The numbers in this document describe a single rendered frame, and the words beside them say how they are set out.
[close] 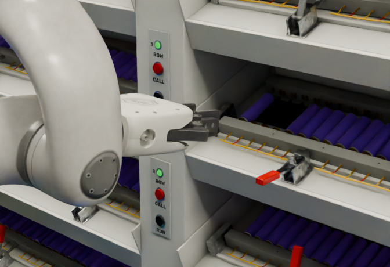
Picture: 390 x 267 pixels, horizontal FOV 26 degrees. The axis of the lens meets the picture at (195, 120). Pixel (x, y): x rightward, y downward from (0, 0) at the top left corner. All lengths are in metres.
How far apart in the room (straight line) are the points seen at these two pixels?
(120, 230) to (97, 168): 0.66
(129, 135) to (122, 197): 0.58
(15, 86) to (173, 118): 0.67
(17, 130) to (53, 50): 0.10
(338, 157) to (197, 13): 0.27
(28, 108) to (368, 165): 0.46
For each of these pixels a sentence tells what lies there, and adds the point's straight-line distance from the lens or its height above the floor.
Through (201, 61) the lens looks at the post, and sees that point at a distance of 1.19.
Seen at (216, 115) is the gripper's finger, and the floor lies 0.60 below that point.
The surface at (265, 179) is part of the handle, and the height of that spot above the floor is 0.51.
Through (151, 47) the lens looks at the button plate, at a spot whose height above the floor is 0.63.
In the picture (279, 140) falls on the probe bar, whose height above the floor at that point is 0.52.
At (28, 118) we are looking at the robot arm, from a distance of 0.79.
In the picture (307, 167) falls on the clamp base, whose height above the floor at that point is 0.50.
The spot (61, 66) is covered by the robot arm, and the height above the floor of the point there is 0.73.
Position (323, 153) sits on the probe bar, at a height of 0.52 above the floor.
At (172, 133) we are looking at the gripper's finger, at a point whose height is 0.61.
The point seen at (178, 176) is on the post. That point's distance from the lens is 1.23.
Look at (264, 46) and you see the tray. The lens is 1.08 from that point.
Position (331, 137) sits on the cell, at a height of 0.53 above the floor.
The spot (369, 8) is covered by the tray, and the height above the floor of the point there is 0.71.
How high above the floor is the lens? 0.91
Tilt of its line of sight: 18 degrees down
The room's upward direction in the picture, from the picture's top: straight up
